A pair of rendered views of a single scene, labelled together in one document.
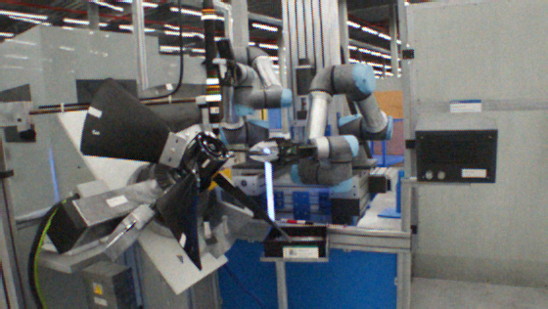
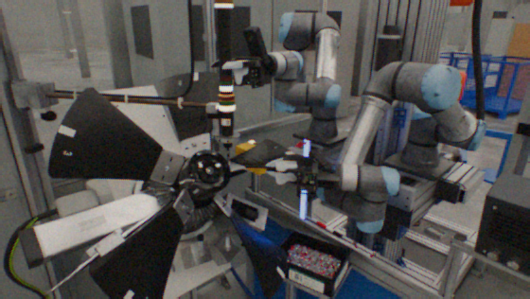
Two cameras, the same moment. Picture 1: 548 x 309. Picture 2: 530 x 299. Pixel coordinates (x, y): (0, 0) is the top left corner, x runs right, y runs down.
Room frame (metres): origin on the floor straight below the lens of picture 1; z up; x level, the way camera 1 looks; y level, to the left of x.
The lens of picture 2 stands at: (0.45, -0.24, 1.58)
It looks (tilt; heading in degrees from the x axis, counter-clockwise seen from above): 21 degrees down; 22
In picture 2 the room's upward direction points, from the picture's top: 1 degrees clockwise
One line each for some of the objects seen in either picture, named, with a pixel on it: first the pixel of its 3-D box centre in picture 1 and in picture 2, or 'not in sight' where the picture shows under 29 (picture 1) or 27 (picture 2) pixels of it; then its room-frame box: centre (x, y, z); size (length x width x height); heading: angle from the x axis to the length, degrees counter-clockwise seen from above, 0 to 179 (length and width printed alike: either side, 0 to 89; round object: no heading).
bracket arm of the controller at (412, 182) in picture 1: (434, 182); (503, 261); (1.28, -0.54, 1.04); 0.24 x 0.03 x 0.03; 65
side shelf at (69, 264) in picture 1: (90, 247); not in sight; (1.36, 0.74, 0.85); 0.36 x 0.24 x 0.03; 155
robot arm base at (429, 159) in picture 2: (351, 152); (420, 149); (1.89, -0.36, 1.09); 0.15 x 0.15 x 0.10
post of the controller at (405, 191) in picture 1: (405, 204); (451, 267); (1.33, -0.44, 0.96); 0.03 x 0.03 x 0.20; 65
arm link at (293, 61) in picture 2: (242, 75); (286, 64); (1.50, 0.12, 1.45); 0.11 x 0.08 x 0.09; 165
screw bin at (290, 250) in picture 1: (296, 242); (310, 261); (1.33, -0.05, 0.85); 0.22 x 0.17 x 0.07; 81
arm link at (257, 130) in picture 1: (256, 131); (324, 102); (2.08, 0.10, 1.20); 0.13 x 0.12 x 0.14; 101
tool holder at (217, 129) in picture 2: (211, 111); (223, 121); (1.23, 0.20, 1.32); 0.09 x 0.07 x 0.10; 100
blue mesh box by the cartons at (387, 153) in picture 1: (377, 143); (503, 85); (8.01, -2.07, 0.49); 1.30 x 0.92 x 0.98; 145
